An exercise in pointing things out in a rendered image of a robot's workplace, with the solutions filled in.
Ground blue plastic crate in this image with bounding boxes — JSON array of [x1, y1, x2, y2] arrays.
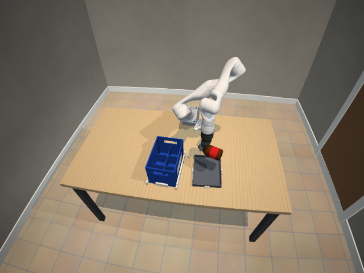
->
[[145, 136, 184, 187]]

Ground brown bottle with red label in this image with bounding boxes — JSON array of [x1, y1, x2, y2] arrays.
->
[[202, 145, 223, 161]]

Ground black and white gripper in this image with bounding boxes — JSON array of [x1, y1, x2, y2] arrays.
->
[[194, 119, 214, 151]]

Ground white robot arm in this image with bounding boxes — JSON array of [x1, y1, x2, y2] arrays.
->
[[172, 57, 246, 127]]

